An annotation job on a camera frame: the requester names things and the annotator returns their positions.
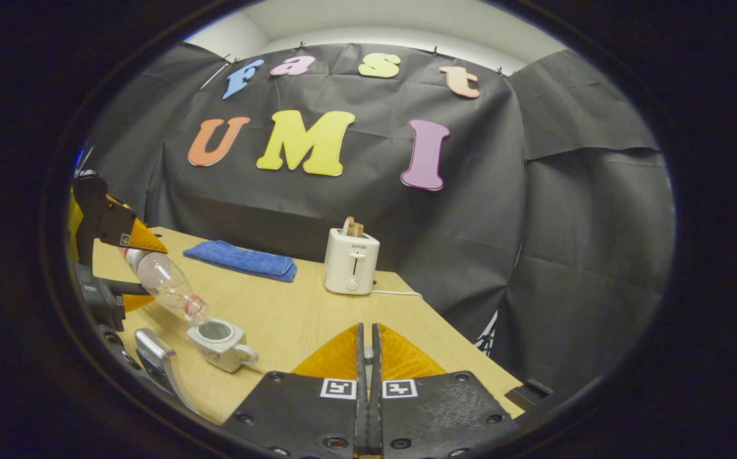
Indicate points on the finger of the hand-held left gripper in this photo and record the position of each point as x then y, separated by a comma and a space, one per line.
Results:
104, 299
97, 217

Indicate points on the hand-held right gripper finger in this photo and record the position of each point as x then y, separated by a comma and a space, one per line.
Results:
361, 408
376, 408

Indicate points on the white teacup lid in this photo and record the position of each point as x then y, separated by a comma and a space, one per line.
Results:
368, 355

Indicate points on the clear plastic water bottle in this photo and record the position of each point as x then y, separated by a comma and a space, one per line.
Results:
161, 280

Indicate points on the white ceramic teacup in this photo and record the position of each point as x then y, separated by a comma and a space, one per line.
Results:
222, 347

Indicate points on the blue folded towel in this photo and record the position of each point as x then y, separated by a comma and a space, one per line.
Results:
241, 260

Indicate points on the white toaster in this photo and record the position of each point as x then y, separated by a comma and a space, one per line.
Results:
350, 264

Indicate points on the black block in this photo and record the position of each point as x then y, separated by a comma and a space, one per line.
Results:
531, 392

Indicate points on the bread slice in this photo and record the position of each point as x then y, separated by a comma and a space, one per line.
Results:
359, 229
348, 227

